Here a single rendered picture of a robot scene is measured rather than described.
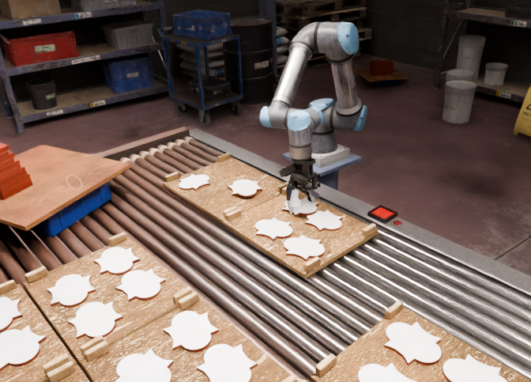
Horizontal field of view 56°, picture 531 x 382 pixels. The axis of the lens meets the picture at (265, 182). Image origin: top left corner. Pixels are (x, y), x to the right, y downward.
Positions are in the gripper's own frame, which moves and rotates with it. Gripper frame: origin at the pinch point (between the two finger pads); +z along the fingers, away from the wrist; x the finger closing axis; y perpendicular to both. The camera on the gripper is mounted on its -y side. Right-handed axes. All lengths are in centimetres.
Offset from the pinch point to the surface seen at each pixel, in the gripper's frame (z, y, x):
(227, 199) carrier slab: -0.8, -24.2, -14.9
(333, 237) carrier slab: 3.0, 20.2, -4.8
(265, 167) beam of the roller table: 0.1, -38.9, 16.4
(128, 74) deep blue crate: 25, -432, 136
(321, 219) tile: 1.2, 11.1, -0.4
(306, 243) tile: 1.8, 17.8, -14.8
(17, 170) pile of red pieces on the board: -22, -65, -75
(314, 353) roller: 8, 49, -43
